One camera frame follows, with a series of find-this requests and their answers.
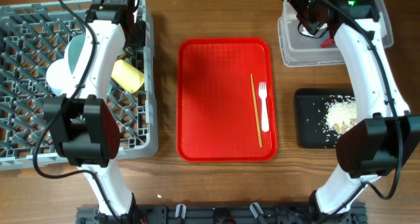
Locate red snack wrapper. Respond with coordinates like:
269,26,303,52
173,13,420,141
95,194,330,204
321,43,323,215
320,37,335,48

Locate yellow plastic cup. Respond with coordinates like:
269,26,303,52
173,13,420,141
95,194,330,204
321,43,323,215
112,60,145,94

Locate light blue plate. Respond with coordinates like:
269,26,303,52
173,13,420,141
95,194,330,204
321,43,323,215
64,35,85,74

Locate light blue bowl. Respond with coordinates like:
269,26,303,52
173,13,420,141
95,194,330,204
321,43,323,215
46,58,71,96

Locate white plastic fork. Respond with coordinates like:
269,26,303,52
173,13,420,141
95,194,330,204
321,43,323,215
259,81,270,133

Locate rice and peanut scraps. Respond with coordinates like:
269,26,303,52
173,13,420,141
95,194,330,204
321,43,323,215
323,95,357,136

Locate wooden chopstick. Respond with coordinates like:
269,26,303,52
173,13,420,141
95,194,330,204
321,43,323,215
250,74,263,148

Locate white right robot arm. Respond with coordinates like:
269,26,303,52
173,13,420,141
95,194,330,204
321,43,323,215
284,0,419,223

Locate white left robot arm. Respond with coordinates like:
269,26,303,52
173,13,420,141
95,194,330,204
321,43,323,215
33,0,146,223

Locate grey dishwasher rack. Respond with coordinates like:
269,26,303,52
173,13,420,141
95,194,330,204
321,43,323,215
1,0,158,170

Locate clear plastic bin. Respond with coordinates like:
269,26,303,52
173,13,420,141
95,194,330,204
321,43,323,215
278,1,375,68

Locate black plastic tray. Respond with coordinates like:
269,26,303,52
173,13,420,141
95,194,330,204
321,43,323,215
295,88,354,148

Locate red plastic tray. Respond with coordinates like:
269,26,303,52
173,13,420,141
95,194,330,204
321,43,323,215
176,37,278,162

